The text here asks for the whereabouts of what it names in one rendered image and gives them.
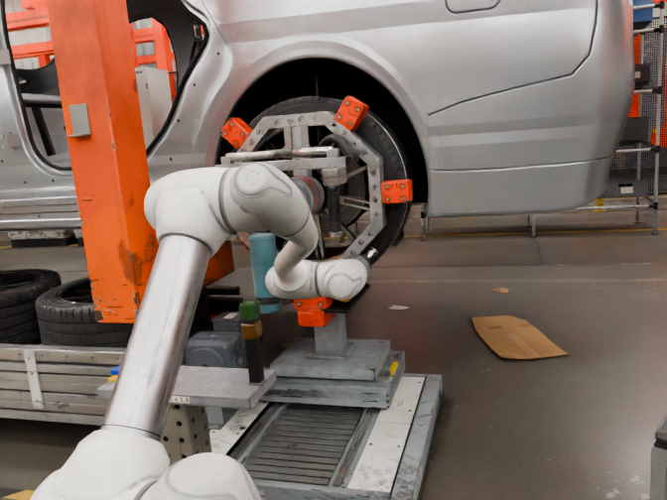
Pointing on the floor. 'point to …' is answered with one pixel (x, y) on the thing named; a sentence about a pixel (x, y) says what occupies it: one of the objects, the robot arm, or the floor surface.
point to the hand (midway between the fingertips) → (370, 254)
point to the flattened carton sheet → (514, 337)
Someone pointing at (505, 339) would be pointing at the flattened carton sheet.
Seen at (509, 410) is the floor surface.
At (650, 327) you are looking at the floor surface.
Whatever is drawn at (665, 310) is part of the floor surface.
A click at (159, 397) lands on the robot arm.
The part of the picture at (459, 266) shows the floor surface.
